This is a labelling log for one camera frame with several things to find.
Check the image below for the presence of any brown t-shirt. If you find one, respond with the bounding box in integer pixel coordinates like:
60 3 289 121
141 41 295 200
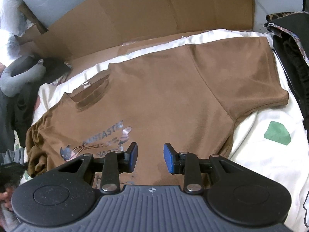
26 37 289 185

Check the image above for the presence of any person left hand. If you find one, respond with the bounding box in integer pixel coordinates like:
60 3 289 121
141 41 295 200
1 186 15 211

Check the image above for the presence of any dark grey pillow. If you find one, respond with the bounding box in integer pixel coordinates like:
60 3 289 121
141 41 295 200
1 58 71 152

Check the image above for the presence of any cream cartoon print blanket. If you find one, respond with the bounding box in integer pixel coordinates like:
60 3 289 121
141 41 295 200
32 29 308 231

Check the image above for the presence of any grey neck pillow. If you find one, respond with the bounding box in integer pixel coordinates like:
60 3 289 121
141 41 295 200
1 55 46 97

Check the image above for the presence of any brown cardboard sheet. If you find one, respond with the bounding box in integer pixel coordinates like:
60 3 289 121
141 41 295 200
19 0 255 75

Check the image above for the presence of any black folded garment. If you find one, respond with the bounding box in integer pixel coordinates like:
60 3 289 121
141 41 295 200
264 12 308 129

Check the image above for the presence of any leopard print cloth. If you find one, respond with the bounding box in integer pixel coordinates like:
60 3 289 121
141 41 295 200
266 12 292 22

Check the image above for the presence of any white pillow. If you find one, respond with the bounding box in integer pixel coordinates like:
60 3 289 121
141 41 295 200
1 0 28 59

